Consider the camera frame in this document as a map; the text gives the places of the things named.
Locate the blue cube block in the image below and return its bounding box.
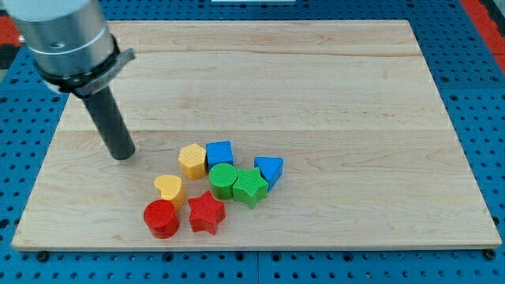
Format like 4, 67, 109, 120
206, 140, 234, 170

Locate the blue triangle block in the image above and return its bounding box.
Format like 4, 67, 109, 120
253, 156, 284, 192

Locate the green cylinder block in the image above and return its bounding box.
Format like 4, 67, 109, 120
208, 163, 238, 200

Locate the wooden board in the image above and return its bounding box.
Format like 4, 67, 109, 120
12, 21, 502, 252

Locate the red star block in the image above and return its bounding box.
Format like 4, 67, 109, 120
188, 190, 226, 235

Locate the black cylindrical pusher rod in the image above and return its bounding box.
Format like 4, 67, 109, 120
83, 87, 135, 160

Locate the yellow hexagon block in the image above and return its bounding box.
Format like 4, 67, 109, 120
178, 144, 207, 180

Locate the red cylinder block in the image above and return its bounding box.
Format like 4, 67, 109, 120
143, 200, 179, 239

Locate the green star block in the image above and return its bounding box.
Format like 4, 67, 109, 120
232, 167, 268, 209

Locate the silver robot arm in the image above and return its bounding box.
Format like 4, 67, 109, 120
2, 0, 135, 98

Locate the yellow heart block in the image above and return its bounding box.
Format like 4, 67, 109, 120
153, 175, 186, 211

